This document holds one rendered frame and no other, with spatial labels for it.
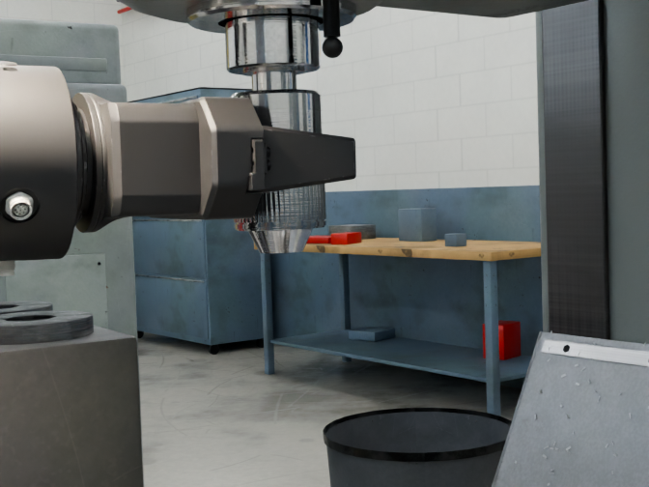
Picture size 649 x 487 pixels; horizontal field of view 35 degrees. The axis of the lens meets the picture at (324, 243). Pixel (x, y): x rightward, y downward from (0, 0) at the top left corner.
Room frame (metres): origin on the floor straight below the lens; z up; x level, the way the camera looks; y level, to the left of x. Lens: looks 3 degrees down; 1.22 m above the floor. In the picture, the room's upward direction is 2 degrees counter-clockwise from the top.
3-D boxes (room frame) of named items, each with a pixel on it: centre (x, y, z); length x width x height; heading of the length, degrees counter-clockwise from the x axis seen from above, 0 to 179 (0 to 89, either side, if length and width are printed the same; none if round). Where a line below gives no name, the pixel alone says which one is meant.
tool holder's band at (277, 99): (0.53, 0.02, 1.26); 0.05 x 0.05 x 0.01
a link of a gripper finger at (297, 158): (0.50, 0.01, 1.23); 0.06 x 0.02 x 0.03; 116
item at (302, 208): (0.53, 0.02, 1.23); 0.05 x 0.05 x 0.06
